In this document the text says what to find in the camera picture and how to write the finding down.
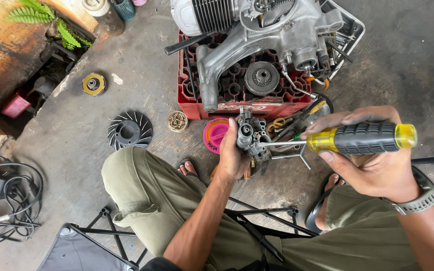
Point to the round metal clutch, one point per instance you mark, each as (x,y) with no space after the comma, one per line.
(262,78)

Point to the white round container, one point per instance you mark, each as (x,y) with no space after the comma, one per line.
(95,6)

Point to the yellow round pulley part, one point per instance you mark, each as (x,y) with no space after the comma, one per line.
(94,84)

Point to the green fern plant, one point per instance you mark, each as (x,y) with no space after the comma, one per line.
(36,13)

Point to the pink plastic box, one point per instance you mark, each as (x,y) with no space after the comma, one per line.
(15,106)

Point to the teal mesh cup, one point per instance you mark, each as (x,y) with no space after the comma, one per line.
(123,8)

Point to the black metal rod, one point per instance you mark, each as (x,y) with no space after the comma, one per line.
(190,71)

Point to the red plastic bottle crate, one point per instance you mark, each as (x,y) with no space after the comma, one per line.
(239,107)

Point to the round metal tool pan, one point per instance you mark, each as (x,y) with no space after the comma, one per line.
(322,111)

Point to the silver scooter engine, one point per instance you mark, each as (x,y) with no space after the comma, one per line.
(273,34)

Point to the grey wrist watch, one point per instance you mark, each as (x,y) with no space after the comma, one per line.
(422,195)

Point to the black finned flywheel fan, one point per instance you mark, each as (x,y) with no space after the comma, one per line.
(130,130)

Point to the black sandal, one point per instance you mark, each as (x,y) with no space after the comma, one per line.
(317,210)
(187,168)

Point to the black folding chair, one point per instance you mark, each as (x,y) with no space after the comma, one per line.
(96,244)

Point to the olive green trousers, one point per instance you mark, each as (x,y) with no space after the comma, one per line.
(156,195)

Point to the grey plastic tool tray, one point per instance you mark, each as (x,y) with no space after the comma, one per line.
(352,30)

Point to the person's left hand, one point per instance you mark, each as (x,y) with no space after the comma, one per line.
(230,160)

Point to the small tin of brass parts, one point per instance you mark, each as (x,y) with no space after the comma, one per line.
(177,121)

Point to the pink round plastic lid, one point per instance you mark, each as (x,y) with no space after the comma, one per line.
(214,133)

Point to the grey metal carburetor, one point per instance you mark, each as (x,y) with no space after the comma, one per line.
(252,135)

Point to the silver y-shaped socket wrench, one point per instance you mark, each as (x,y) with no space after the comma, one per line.
(299,155)

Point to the person's right hand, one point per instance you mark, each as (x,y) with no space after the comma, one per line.
(375,173)

